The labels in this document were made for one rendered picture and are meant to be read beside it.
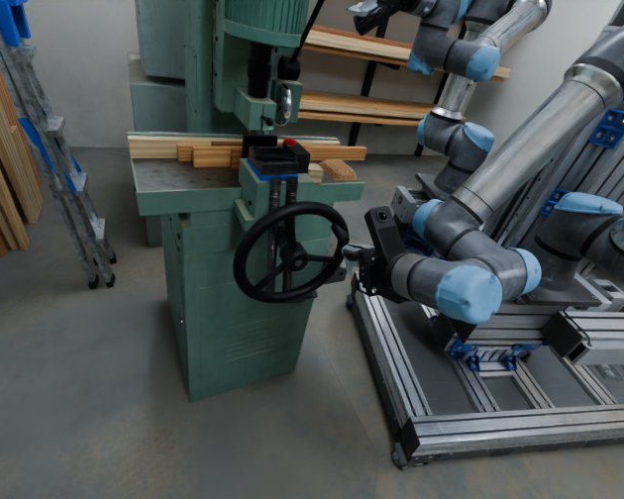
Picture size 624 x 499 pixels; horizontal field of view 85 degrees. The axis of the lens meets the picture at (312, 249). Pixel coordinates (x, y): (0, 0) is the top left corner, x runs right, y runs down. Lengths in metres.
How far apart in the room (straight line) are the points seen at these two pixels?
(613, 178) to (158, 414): 1.62
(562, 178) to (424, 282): 0.78
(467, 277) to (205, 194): 0.59
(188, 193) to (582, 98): 0.75
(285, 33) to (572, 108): 0.56
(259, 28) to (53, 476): 1.37
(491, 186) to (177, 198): 0.63
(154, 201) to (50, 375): 1.00
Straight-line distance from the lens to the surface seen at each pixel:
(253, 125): 0.93
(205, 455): 1.39
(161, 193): 0.82
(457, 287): 0.48
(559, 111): 0.69
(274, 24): 0.86
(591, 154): 1.24
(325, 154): 1.10
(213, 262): 0.96
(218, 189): 0.84
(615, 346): 1.21
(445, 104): 1.38
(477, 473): 1.65
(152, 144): 0.96
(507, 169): 0.65
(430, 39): 1.05
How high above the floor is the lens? 1.29
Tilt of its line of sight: 35 degrees down
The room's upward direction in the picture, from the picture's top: 13 degrees clockwise
